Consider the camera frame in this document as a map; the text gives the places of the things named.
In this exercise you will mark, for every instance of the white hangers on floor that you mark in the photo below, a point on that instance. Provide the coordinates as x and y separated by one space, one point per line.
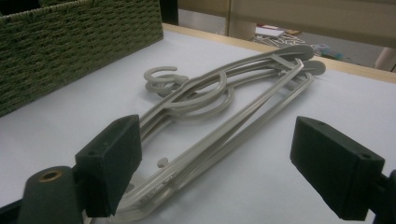
280 39

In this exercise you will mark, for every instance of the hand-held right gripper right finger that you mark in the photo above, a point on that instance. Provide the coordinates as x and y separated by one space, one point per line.
336 168

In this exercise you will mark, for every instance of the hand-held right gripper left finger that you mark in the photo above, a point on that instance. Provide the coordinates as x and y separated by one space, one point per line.
109 165

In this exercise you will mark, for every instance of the green woven basket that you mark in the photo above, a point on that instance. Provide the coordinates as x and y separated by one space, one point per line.
77 46

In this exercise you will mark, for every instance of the light wooden shelf unit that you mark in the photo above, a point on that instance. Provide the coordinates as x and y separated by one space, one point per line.
311 18

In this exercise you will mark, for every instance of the grey plastic clothes hanger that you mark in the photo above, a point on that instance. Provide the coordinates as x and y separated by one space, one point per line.
249 132
199 101

